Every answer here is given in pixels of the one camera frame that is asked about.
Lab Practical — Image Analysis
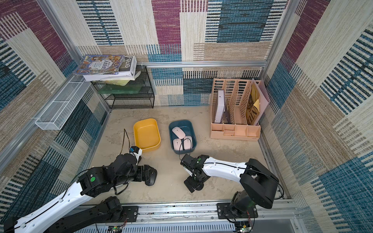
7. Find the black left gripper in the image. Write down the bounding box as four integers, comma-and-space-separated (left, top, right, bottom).
113, 164, 156, 188

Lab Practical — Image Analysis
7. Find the black mouse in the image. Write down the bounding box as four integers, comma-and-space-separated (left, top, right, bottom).
145, 168, 157, 186

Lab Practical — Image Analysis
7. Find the yellow plastic bin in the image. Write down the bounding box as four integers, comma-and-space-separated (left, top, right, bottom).
133, 118, 161, 152

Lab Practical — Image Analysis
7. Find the pink mouse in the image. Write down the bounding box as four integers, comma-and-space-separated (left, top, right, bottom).
183, 136, 193, 150
172, 127, 186, 139
173, 138, 183, 153

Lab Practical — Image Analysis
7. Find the teal plastic bin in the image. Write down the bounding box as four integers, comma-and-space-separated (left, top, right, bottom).
169, 120, 197, 155

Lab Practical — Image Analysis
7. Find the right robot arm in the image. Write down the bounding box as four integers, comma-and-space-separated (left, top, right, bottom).
180, 154, 280, 218

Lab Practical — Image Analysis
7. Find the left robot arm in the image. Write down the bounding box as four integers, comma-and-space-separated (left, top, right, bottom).
4, 153, 157, 233

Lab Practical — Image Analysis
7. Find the white binder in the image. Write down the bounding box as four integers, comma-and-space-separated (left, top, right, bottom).
214, 89, 225, 123

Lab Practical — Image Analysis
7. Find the green folder on shelf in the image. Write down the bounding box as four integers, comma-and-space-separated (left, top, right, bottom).
98, 84, 143, 94

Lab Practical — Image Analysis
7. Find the pink desk organizer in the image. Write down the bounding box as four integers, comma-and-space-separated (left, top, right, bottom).
210, 78, 261, 141

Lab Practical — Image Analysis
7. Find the white book under stack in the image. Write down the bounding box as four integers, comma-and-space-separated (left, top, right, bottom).
83, 71, 141, 82

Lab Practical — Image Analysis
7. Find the lilac folder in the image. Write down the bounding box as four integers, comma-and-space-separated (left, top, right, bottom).
252, 79, 270, 125

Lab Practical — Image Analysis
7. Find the black folio book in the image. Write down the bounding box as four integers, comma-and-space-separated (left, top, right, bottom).
119, 56, 137, 75

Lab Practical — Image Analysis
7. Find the colourful picture book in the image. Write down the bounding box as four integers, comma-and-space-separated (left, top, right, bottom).
74, 55, 125, 75

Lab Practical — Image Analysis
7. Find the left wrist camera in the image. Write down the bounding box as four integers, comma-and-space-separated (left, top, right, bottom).
129, 146, 142, 164

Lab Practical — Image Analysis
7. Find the black wire shelf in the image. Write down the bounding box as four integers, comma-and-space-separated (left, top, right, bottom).
92, 66, 155, 110

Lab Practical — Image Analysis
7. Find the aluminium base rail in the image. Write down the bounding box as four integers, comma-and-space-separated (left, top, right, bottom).
49, 199, 301, 233

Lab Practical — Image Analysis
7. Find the white wire basket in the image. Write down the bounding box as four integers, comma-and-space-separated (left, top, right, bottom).
35, 81, 90, 131

